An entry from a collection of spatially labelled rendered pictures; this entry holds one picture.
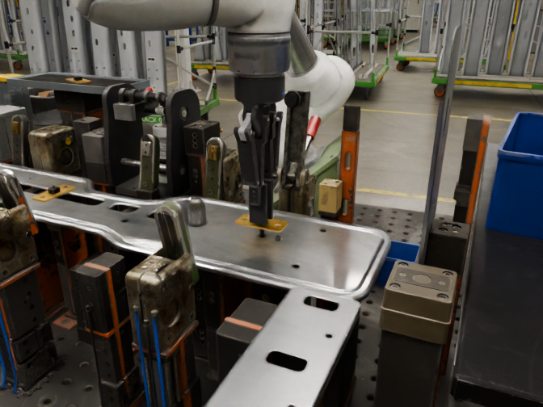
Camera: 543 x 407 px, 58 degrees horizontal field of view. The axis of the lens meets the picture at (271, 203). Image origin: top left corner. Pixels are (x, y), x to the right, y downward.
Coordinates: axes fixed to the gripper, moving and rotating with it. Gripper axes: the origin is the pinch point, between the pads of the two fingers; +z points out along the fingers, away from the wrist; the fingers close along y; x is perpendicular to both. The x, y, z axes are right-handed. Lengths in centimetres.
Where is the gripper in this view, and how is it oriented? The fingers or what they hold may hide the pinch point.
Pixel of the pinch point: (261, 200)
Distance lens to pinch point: 79.7
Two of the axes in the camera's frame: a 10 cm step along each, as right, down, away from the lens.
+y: -4.0, 3.6, -8.4
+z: 0.0, 9.2, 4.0
